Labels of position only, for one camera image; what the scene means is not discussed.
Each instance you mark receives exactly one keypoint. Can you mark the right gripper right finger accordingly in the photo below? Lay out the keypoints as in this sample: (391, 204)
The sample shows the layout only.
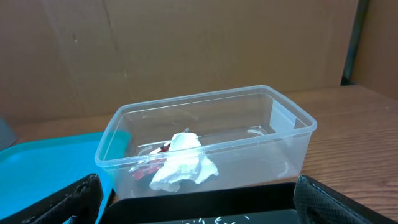
(317, 203)

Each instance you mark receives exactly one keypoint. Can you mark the teal plastic tray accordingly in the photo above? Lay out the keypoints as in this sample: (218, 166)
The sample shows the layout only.
(32, 171)

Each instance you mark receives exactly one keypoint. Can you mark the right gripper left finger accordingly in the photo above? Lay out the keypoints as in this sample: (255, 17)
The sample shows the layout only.
(78, 203)

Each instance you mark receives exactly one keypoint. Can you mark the clear plastic waste bin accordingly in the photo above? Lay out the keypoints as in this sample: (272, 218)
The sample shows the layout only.
(253, 134)

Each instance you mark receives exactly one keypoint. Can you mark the black food waste tray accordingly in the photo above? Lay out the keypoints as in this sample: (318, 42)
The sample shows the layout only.
(259, 204)

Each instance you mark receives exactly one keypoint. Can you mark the white tissue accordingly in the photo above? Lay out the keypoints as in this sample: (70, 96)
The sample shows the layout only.
(187, 164)

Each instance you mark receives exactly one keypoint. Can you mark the red snack wrapper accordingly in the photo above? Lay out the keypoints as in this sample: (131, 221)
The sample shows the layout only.
(146, 168)

